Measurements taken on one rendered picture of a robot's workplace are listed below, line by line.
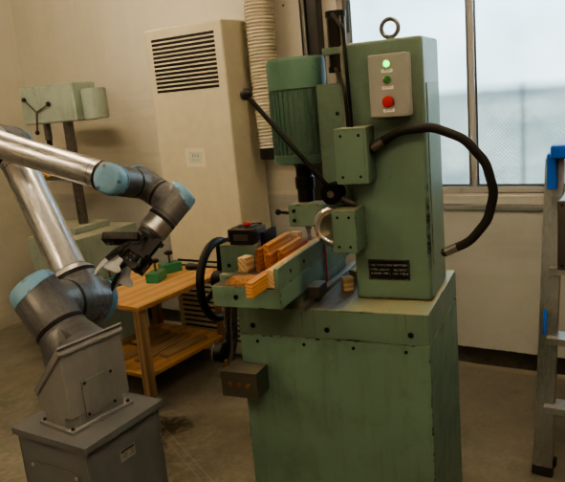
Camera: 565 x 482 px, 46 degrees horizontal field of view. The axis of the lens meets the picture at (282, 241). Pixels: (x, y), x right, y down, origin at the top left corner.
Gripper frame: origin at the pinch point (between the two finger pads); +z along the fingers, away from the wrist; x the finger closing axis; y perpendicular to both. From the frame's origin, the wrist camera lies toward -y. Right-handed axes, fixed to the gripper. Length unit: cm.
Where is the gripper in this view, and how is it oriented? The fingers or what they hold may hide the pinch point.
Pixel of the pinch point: (100, 282)
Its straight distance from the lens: 196.9
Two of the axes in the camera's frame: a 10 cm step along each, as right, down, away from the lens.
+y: 8.0, 5.2, -2.9
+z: -5.9, 7.7, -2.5
